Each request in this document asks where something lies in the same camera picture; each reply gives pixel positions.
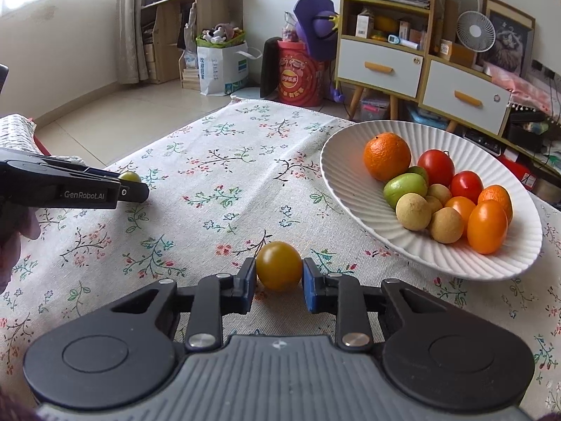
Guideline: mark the large orange mandarin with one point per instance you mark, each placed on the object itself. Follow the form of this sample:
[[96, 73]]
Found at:
[[386, 156]]

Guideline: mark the red snack bucket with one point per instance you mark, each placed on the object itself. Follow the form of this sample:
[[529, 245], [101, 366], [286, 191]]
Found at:
[[300, 76]]

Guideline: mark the green jujube fruit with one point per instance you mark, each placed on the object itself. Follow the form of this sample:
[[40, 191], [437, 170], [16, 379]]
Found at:
[[421, 172]]

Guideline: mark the red box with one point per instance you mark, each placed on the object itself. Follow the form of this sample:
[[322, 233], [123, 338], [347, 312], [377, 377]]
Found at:
[[520, 172]]

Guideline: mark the clear plastic storage box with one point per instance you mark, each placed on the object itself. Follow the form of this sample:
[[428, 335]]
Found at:
[[425, 117]]

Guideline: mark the floral white tablecloth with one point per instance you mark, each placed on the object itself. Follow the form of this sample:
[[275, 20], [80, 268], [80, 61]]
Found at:
[[252, 173]]

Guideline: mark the person's left hand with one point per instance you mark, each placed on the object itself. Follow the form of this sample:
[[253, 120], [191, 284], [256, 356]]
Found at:
[[11, 249]]

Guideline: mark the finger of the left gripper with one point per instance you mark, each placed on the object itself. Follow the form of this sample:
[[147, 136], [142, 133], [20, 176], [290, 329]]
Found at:
[[100, 172], [133, 191]]

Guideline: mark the grey curtain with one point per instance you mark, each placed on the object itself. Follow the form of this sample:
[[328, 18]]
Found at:
[[131, 63]]

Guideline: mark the red tomato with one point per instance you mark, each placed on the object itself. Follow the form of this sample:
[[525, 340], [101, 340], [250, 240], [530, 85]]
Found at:
[[466, 184], [438, 166]]

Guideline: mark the oval orange tomato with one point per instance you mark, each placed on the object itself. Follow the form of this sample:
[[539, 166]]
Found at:
[[487, 227]]

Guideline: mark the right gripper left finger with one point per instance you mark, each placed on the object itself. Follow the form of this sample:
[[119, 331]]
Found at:
[[213, 298]]

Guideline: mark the tan longan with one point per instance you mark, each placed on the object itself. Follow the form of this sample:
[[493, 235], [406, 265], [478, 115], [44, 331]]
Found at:
[[440, 192], [413, 212]]

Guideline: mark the white wooden drawer cabinet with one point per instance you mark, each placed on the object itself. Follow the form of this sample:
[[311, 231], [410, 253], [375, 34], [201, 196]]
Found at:
[[384, 46]]

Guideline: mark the framed cat picture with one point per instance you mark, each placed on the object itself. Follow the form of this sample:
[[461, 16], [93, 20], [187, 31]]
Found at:
[[514, 33]]

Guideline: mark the small green tomato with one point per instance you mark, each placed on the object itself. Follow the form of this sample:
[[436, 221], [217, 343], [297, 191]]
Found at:
[[130, 176]]

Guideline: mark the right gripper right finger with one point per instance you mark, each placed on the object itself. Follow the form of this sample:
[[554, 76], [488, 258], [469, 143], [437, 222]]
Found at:
[[341, 296]]

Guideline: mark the white desk fan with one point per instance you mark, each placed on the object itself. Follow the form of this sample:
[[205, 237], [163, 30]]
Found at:
[[476, 32]]

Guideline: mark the wooden bookshelf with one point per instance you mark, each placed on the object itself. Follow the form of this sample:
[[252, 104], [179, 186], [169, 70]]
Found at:
[[167, 26]]

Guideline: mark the pink cloth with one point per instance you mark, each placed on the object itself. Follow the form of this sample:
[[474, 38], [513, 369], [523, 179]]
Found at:
[[532, 93]]

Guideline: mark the yellow-green tomato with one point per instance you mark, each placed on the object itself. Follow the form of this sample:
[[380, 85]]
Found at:
[[279, 267]]

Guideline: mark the tan longan fruit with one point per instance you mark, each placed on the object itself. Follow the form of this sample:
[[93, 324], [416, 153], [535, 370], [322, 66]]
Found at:
[[446, 225]]

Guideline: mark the white paper shopping bag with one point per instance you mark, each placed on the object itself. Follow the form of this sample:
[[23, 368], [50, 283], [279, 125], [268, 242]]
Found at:
[[223, 71]]

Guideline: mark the small orange mandarin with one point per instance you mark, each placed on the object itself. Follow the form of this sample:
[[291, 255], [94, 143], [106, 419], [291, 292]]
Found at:
[[499, 194]]

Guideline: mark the white ribbed plate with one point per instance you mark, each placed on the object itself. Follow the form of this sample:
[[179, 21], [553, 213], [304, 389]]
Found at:
[[431, 197]]

